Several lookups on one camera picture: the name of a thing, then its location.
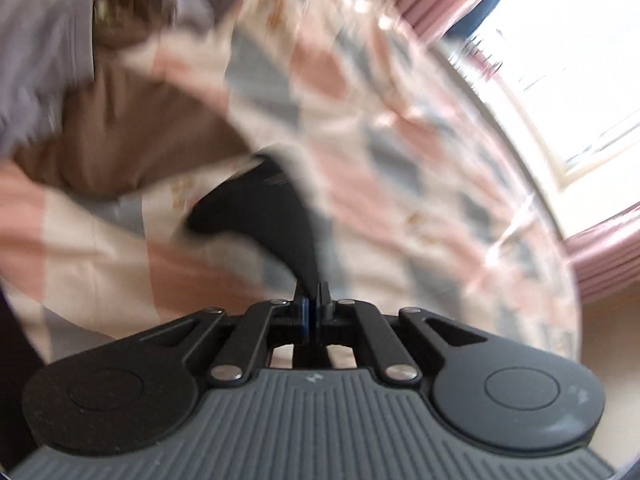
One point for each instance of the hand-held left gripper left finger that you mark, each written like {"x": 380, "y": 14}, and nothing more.
{"x": 302, "y": 318}

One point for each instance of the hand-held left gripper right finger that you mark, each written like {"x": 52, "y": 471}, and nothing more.
{"x": 317, "y": 318}

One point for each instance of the black garment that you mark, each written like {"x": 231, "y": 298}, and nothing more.
{"x": 250, "y": 205}

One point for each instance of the checked pink grey quilt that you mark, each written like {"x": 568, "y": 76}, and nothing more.
{"x": 400, "y": 185}

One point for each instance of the brown garment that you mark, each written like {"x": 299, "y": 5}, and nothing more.
{"x": 140, "y": 130}

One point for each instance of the dark blue bag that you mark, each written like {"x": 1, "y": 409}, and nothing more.
{"x": 477, "y": 10}

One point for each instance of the white framed window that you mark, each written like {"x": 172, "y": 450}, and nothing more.
{"x": 575, "y": 60}

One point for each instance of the grey striped garment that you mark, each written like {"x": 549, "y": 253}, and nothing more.
{"x": 40, "y": 45}

